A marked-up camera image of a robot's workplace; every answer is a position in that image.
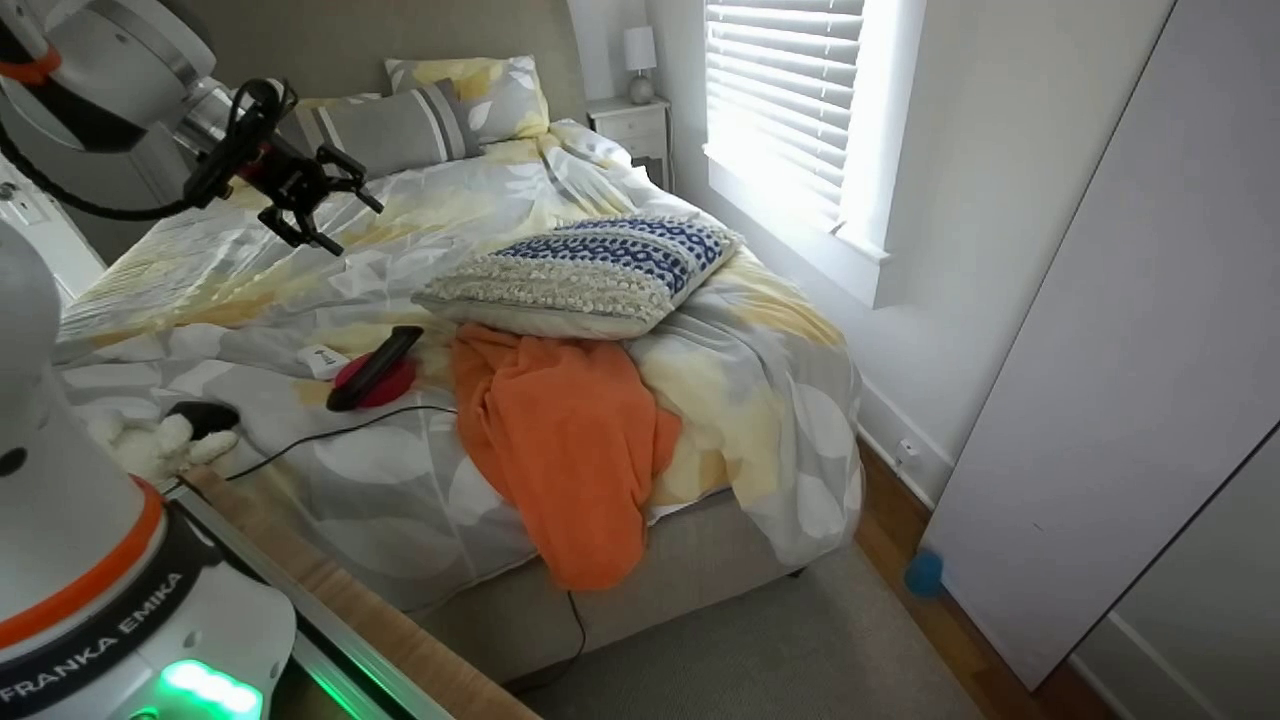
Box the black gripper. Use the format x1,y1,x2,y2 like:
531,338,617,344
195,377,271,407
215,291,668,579
245,135,386,258

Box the blue white beaded throw pillow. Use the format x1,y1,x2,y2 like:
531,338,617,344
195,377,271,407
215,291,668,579
412,212,744,344

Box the bed with yellow-white duvet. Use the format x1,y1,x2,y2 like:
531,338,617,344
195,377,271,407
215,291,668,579
52,115,869,621

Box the yellow floral pillow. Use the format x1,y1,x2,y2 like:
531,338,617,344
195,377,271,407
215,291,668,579
382,51,557,146

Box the beige bed base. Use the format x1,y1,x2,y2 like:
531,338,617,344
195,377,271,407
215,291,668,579
412,482,811,689

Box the beige upholstered headboard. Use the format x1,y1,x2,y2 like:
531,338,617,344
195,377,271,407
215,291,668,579
163,0,593,111

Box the red round disc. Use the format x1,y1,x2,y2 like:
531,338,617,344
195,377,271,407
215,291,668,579
324,346,420,417

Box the small black oval object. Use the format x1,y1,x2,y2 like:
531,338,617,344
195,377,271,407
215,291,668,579
163,395,245,441

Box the white plush toy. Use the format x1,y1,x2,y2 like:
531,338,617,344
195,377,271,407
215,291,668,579
109,405,249,490

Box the white nightstand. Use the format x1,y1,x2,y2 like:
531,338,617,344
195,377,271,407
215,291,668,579
583,96,676,190

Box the small white table lamp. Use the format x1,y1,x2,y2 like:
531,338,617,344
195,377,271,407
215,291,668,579
618,25,662,107

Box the orange cloth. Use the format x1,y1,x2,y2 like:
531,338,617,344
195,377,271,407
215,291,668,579
448,322,687,601

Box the light wooden table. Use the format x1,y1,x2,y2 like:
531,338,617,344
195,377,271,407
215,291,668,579
167,464,538,720

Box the white window blinds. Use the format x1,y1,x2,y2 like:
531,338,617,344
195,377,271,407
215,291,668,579
699,0,870,228

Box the grey floor rug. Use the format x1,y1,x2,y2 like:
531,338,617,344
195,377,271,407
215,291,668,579
502,534,990,720

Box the blue ball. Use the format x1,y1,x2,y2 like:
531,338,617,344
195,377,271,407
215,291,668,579
904,544,949,601

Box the white wardrobe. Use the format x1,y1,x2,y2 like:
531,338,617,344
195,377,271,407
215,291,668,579
915,0,1280,720

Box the black cylindrical brush handle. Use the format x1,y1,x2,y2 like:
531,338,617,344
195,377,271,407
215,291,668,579
349,322,429,392

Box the thin black cable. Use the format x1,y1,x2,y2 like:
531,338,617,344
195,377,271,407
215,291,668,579
218,395,461,482

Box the white window frame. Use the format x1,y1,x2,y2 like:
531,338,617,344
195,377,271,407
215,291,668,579
692,0,936,313

